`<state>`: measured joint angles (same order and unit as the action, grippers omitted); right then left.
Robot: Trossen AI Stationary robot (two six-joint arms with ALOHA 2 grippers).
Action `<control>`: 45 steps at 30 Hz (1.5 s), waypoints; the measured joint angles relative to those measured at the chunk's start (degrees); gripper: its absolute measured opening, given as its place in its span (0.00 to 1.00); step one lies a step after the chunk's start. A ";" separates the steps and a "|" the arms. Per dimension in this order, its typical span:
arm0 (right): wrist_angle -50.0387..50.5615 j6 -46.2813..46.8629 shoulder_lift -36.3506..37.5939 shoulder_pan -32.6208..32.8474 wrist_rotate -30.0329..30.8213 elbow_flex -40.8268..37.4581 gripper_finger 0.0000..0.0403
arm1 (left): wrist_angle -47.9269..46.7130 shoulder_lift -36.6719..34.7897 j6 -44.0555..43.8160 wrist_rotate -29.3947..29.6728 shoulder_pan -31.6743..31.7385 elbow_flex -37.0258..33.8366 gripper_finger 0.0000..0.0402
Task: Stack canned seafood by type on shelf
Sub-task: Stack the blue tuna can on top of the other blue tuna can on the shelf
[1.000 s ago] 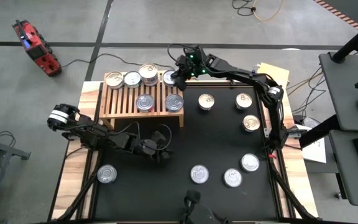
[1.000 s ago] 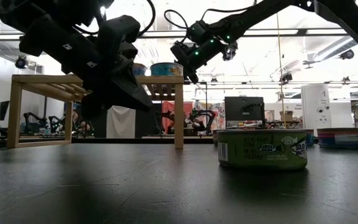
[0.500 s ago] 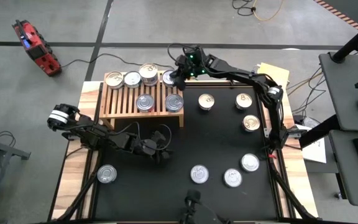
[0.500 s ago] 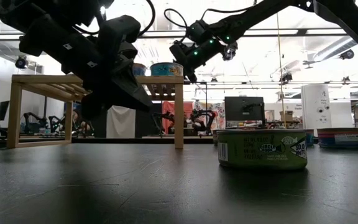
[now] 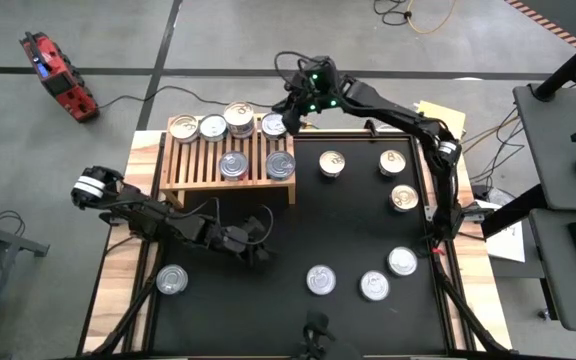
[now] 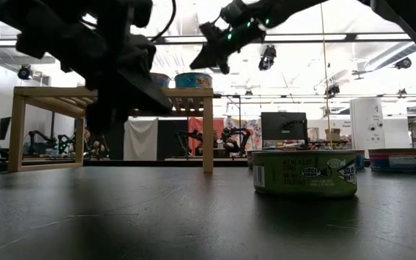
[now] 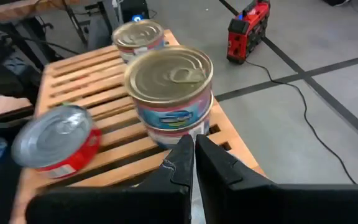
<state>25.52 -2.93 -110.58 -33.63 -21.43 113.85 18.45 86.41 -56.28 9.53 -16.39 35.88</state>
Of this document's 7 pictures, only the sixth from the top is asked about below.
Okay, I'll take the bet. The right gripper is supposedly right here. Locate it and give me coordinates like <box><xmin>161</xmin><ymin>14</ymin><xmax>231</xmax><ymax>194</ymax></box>
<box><xmin>188</xmin><ymin>0</ymin><xmax>278</xmax><ymax>76</ymax></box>

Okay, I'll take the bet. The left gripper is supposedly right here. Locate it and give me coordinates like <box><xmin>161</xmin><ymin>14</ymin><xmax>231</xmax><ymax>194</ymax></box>
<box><xmin>14</xmin><ymin>0</ymin><xmax>176</xmax><ymax>135</ymax></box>

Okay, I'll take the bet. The blue seafood can silver lid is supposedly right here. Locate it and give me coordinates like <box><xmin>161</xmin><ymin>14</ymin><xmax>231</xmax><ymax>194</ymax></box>
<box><xmin>174</xmin><ymin>71</ymin><xmax>213</xmax><ymax>90</ymax></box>
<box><xmin>355</xmin><ymin>150</ymin><xmax>366</xmax><ymax>170</ymax></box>

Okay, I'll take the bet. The Wild Planet can gold lid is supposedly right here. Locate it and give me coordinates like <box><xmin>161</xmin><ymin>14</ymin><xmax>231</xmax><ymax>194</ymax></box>
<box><xmin>368</xmin><ymin>148</ymin><xmax>416</xmax><ymax>175</ymax></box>
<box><xmin>149</xmin><ymin>71</ymin><xmax>172</xmax><ymax>89</ymax></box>

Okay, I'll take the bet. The green Circle Hook tuna can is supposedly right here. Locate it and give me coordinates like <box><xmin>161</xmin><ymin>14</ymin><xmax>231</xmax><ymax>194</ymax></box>
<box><xmin>251</xmin><ymin>149</ymin><xmax>360</xmax><ymax>199</ymax></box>

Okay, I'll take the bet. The wooden slatted shelf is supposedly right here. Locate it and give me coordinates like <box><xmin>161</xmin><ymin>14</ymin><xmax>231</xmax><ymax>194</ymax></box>
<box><xmin>7</xmin><ymin>86</ymin><xmax>215</xmax><ymax>173</ymax></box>

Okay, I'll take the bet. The white cloth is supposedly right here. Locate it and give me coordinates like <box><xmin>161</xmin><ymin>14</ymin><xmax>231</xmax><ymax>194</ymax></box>
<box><xmin>123</xmin><ymin>118</ymin><xmax>159</xmax><ymax>161</ymax></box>

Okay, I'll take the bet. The person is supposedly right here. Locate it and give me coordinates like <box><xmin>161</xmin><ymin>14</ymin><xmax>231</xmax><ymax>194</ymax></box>
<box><xmin>82</xmin><ymin>129</ymin><xmax>107</xmax><ymax>157</ymax></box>

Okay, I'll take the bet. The black round spotlight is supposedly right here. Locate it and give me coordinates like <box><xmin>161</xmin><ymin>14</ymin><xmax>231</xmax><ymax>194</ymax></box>
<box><xmin>17</xmin><ymin>64</ymin><xmax>35</xmax><ymax>81</ymax></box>
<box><xmin>395</xmin><ymin>56</ymin><xmax>413</xmax><ymax>71</ymax></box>
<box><xmin>258</xmin><ymin>44</ymin><xmax>277</xmax><ymax>72</ymax></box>

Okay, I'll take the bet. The black partition panel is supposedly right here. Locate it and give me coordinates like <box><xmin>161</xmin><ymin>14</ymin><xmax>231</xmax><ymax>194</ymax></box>
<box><xmin>157</xmin><ymin>118</ymin><xmax>189</xmax><ymax>160</ymax></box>

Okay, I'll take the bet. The orange cloth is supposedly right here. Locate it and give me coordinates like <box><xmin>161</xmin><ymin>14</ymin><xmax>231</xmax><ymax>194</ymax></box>
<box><xmin>188</xmin><ymin>117</ymin><xmax>227</xmax><ymax>158</ymax></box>

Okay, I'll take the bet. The white printed banner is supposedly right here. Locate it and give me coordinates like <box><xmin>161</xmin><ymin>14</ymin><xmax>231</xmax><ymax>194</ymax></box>
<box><xmin>223</xmin><ymin>116</ymin><xmax>263</xmax><ymax>151</ymax></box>

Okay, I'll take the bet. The bar with light strips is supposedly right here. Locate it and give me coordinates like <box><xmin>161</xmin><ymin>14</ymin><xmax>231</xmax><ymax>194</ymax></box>
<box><xmin>0</xmin><ymin>32</ymin><xmax>416</xmax><ymax>48</ymax></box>

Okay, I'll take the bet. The thin vertical pole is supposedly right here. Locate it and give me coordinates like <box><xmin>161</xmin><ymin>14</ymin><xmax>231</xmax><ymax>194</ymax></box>
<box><xmin>319</xmin><ymin>0</ymin><xmax>334</xmax><ymax>150</ymax></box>

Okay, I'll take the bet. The small black monitor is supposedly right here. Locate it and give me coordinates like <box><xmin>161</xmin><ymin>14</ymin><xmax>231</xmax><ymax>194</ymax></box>
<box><xmin>0</xmin><ymin>116</ymin><xmax>12</xmax><ymax>142</ymax></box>

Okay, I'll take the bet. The white pillar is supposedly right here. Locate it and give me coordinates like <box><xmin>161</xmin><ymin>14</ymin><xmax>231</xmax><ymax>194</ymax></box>
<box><xmin>350</xmin><ymin>97</ymin><xmax>386</xmax><ymax>152</ymax></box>

